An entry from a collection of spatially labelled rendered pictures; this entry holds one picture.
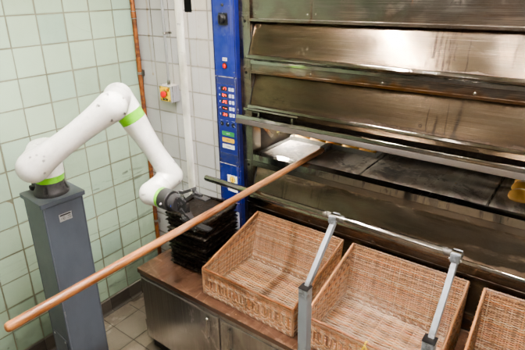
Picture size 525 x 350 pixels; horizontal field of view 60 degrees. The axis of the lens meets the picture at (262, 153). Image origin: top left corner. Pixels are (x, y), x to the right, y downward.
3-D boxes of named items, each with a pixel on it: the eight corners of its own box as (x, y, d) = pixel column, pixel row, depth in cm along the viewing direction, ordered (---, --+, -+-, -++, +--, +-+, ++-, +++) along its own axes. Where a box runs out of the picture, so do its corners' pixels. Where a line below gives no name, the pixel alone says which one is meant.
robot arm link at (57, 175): (27, 189, 192) (19, 147, 185) (38, 175, 207) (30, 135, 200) (59, 186, 194) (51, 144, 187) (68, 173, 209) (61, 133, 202)
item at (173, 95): (169, 98, 280) (167, 82, 276) (180, 101, 274) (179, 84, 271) (159, 101, 274) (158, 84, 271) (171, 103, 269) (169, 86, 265)
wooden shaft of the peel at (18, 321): (8, 335, 124) (5, 326, 123) (3, 330, 125) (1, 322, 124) (324, 152, 250) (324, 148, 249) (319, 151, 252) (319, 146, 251)
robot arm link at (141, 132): (118, 128, 200) (130, 126, 191) (137, 114, 206) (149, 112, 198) (162, 192, 213) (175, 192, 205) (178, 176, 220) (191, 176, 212)
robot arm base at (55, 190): (17, 186, 210) (14, 174, 208) (48, 176, 220) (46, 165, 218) (43, 201, 194) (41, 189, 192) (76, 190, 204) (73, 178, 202)
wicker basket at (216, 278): (258, 250, 268) (257, 208, 259) (344, 284, 237) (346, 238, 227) (201, 293, 232) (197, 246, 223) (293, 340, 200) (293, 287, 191)
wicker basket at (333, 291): (349, 287, 235) (351, 241, 225) (463, 331, 203) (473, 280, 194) (300, 343, 198) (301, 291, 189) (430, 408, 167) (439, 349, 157)
